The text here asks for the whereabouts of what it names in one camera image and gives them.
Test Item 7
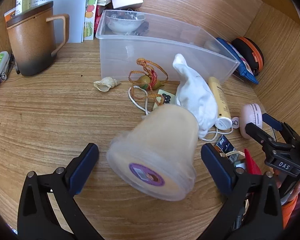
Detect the brown ceramic mug with lid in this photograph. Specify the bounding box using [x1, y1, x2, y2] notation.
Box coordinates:
[4, 1, 70, 77]

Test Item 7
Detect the small tile with black print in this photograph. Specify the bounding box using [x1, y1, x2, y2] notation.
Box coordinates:
[152, 89, 176, 110]

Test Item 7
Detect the white drawstring pouch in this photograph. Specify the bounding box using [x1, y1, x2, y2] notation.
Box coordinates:
[172, 53, 218, 139]

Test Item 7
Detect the fruit sticker sheet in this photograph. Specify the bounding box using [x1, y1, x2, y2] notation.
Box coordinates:
[83, 0, 99, 41]

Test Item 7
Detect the clear plastic storage box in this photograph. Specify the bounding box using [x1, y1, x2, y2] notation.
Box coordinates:
[95, 9, 241, 85]

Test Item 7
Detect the black orange round case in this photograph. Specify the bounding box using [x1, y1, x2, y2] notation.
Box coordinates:
[231, 37, 265, 76]

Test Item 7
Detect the beige seashell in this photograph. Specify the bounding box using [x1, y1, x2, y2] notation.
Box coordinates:
[93, 77, 121, 92]

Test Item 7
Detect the gourd charm with orange cord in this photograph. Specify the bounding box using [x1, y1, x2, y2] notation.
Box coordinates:
[128, 58, 168, 105]

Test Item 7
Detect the blue zip pouch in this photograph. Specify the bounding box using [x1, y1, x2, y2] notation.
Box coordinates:
[216, 37, 259, 85]

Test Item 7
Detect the white cardboard box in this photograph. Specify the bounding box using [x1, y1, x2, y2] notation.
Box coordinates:
[111, 0, 144, 10]

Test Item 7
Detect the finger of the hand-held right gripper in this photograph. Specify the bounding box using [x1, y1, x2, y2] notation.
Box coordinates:
[262, 113, 300, 143]
[245, 123, 286, 156]

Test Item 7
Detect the cream yellow lotion tube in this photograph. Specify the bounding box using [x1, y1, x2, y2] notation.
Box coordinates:
[207, 76, 232, 130]

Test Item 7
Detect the person's right forearm orange sleeve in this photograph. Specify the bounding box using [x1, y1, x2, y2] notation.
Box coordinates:
[281, 195, 299, 229]

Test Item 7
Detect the translucent tub with purple label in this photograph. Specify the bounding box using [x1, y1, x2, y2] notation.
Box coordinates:
[106, 104, 199, 202]

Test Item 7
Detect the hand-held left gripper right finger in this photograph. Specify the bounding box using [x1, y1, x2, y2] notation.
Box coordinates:
[201, 143, 283, 240]

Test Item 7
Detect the small blue packet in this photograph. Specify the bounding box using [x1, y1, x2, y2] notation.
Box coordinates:
[214, 134, 240, 164]

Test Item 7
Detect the wooden desktop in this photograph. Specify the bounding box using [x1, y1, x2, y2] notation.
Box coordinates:
[0, 0, 290, 240]

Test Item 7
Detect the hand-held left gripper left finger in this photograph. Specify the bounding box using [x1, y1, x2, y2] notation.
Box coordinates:
[17, 143, 104, 240]

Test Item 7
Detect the red plastic item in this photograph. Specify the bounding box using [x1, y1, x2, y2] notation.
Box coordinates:
[243, 148, 262, 175]

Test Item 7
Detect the white bowl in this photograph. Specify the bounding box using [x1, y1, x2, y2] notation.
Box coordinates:
[106, 12, 145, 35]

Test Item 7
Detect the metal nail clipper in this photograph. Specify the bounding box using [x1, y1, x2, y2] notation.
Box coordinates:
[0, 54, 14, 80]

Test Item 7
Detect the pink round compact device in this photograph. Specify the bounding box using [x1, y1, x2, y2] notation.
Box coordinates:
[240, 103, 264, 139]

